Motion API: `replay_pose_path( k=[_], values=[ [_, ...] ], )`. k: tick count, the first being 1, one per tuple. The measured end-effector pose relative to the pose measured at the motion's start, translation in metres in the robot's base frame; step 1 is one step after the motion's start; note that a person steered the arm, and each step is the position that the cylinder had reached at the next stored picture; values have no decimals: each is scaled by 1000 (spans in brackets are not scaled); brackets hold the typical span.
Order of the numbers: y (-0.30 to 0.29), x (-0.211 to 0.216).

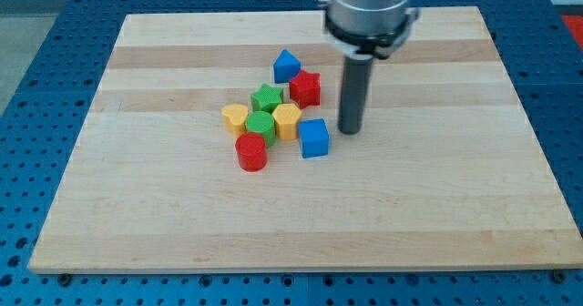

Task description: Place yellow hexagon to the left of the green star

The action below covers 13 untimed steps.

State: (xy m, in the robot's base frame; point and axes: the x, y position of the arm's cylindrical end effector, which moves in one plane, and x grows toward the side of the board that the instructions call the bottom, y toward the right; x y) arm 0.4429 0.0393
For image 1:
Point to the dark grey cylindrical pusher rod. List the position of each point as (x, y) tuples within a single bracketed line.
[(354, 89)]

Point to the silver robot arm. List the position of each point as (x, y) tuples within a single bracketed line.
[(364, 31)]

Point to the red star block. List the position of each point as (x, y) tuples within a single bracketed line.
[(305, 89)]

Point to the yellow hexagon block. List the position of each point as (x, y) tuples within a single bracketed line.
[(286, 117)]

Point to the green star block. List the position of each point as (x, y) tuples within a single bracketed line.
[(266, 98)]

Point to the blue triangle block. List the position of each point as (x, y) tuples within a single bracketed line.
[(286, 67)]

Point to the blue cube block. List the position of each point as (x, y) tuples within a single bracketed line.
[(314, 138)]

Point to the green cylinder block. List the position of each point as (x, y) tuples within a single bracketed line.
[(263, 123)]

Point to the yellow heart block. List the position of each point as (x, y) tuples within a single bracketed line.
[(235, 117)]

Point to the red cylinder block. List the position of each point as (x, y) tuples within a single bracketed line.
[(251, 151)]

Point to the wooden board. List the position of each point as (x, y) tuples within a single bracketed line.
[(446, 173)]

